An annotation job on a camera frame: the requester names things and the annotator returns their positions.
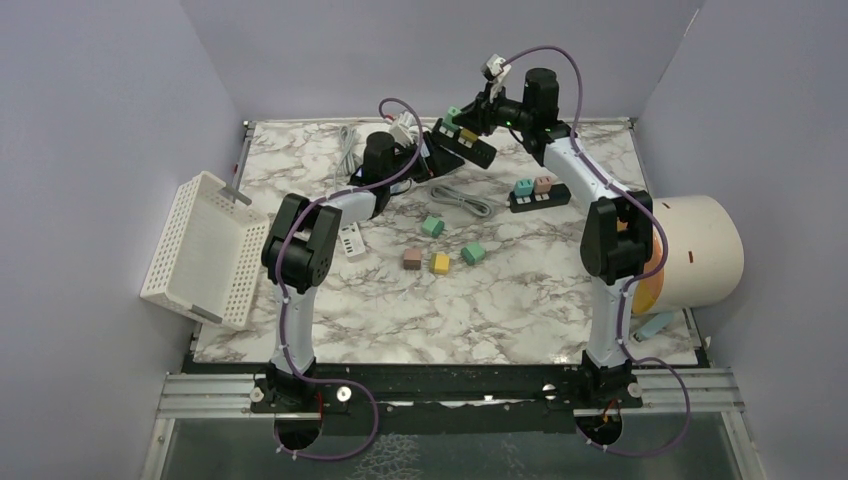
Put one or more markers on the black power strip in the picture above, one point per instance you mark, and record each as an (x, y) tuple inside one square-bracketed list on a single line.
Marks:
[(558, 195), (451, 138)]

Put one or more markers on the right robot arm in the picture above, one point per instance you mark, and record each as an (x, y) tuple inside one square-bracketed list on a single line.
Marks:
[(618, 236)]

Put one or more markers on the yellow plug adapter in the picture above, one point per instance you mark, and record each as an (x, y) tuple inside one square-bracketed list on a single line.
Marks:
[(439, 263)]

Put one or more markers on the cream cylinder with orange lid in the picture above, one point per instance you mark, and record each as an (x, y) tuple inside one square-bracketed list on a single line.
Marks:
[(705, 256)]

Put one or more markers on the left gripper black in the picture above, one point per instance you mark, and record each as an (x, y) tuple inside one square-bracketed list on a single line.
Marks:
[(436, 163)]

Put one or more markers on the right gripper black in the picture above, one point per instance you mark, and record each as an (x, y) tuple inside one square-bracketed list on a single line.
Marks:
[(479, 114)]

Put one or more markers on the white power strip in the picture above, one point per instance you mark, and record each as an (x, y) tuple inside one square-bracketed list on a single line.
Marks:
[(352, 242)]

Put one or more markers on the black power strip front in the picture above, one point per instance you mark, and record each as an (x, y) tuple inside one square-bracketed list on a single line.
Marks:
[(558, 195)]

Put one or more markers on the teal adapter on front strip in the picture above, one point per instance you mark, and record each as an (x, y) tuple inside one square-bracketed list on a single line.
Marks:
[(523, 187)]

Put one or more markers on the pink plug adapter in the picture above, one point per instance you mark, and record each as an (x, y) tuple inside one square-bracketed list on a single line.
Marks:
[(412, 259)]

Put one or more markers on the pink adapter on front strip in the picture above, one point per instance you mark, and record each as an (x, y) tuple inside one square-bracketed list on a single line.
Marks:
[(542, 185)]

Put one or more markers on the aluminium rail base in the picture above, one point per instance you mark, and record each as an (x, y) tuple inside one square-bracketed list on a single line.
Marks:
[(191, 396)]

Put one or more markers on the white perforated plastic basket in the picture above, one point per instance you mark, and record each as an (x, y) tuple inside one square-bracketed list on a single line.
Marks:
[(207, 260)]

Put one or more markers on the light blue small object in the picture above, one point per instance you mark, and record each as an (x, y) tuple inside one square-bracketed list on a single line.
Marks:
[(653, 325)]

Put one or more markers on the green plug adapter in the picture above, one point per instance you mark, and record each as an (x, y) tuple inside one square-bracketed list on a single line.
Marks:
[(473, 253), (433, 226)]

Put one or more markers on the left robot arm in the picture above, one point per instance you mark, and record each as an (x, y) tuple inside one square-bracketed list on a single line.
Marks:
[(300, 246)]

